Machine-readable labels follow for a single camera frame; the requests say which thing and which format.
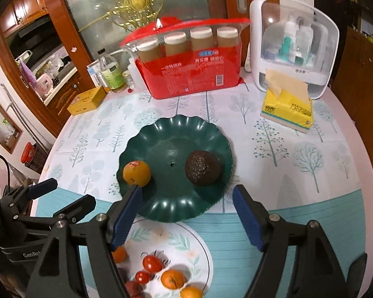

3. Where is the dark avocado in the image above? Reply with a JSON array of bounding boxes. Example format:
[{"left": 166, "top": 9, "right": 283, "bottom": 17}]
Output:
[{"left": 185, "top": 150, "right": 222, "bottom": 186}]

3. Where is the white cosmetic storage box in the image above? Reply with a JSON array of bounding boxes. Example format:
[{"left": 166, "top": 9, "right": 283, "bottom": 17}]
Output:
[{"left": 249, "top": 0, "right": 340, "bottom": 100}]

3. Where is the red lychee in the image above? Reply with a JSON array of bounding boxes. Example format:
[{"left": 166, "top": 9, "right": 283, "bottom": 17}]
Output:
[{"left": 125, "top": 281, "right": 144, "bottom": 298}]

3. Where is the red lidded container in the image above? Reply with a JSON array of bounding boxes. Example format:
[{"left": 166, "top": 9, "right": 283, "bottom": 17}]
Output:
[{"left": 20, "top": 142, "right": 36, "bottom": 164}]

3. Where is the white blue small box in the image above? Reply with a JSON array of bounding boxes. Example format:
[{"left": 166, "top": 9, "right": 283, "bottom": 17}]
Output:
[{"left": 87, "top": 60, "right": 107, "bottom": 87}]

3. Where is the small red cherry tomato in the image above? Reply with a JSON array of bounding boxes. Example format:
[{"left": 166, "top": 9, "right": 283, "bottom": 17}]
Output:
[{"left": 135, "top": 270, "right": 151, "bottom": 285}]

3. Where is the small orange tangerine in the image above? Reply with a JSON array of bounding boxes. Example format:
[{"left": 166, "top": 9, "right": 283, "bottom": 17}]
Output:
[{"left": 112, "top": 246, "right": 128, "bottom": 264}]

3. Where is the small glass jar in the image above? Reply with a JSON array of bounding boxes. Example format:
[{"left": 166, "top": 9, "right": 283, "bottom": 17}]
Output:
[{"left": 122, "top": 70, "right": 135, "bottom": 91}]

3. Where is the green label glass bottle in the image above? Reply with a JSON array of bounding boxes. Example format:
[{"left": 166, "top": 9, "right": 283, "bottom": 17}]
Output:
[{"left": 97, "top": 48, "right": 127, "bottom": 92}]

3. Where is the yellow cardboard box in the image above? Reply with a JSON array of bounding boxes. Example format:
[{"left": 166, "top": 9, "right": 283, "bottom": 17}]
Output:
[{"left": 67, "top": 86, "right": 107, "bottom": 116}]

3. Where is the tree pattern tablecloth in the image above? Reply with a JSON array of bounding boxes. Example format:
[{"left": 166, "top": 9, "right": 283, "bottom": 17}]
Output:
[{"left": 36, "top": 77, "right": 373, "bottom": 297}]

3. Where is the large yellow-orange fruit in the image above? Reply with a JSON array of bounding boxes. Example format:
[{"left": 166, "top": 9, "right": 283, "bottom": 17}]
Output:
[{"left": 122, "top": 160, "right": 151, "bottom": 187}]

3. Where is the red paper cup pack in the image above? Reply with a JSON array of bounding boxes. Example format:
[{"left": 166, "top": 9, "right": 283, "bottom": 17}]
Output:
[{"left": 121, "top": 17, "right": 250, "bottom": 100}]

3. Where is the dark green scalloped plate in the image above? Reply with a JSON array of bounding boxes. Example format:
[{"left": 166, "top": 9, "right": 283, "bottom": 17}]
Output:
[{"left": 116, "top": 114, "right": 233, "bottom": 223}]

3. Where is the small orange kumquat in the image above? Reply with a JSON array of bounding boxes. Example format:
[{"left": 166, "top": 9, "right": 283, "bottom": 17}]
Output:
[{"left": 180, "top": 286, "right": 203, "bottom": 298}]

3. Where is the white floral plate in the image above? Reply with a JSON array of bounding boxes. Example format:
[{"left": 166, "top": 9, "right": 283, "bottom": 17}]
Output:
[{"left": 116, "top": 217, "right": 213, "bottom": 297}]

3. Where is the yellow tissue pack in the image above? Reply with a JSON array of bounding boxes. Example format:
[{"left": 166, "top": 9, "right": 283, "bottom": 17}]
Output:
[{"left": 261, "top": 69, "right": 315, "bottom": 133}]

